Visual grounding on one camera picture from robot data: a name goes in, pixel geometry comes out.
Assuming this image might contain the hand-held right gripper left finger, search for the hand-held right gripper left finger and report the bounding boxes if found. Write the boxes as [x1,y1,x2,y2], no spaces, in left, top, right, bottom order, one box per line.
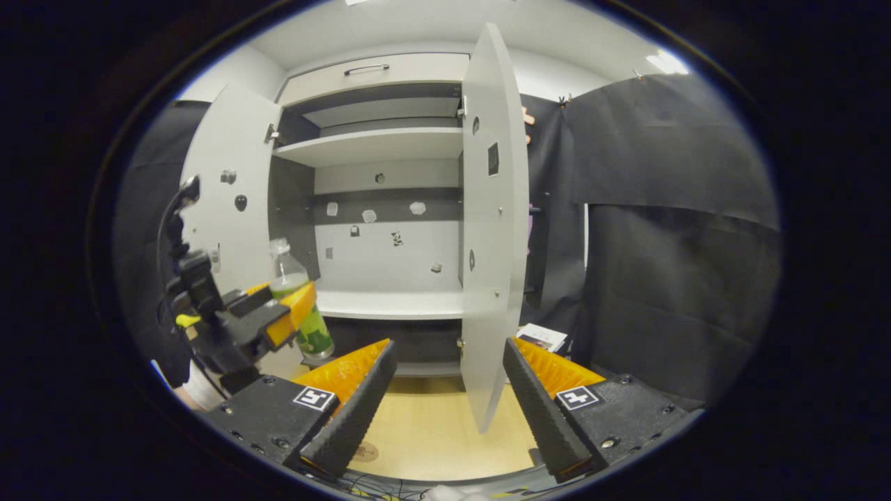
[202,339,399,481]

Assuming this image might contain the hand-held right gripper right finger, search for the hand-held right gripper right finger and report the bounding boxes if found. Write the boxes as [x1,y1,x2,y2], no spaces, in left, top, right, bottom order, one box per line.
[503,337,705,484]

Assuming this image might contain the green label plastic bottle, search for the green label plastic bottle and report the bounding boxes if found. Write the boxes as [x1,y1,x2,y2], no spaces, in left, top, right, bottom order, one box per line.
[268,238,335,359]

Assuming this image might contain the white cabinet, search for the white cabinet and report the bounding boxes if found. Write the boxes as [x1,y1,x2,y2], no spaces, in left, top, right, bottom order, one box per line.
[268,52,516,380]

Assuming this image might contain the white cabinet door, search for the white cabinet door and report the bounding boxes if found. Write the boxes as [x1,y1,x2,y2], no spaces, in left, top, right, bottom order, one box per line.
[459,22,531,434]
[180,83,310,382]

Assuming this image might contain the white cabinet shelf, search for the white cabinet shelf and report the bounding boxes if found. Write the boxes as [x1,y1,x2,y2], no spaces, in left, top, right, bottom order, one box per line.
[273,127,465,168]
[315,289,466,321]

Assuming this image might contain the small stack of books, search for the small stack of books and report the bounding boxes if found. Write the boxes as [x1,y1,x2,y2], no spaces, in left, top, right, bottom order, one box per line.
[519,322,568,353]

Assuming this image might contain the black backdrop cloth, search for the black backdrop cloth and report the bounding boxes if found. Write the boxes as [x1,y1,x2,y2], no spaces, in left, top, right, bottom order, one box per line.
[115,73,784,404]

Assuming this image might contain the small ceiling light panel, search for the small ceiling light panel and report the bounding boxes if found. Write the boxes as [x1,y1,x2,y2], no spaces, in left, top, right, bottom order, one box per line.
[646,49,690,76]

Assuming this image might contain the tangle of black cables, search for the tangle of black cables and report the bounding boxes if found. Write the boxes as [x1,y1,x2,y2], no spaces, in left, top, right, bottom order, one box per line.
[299,472,432,501]

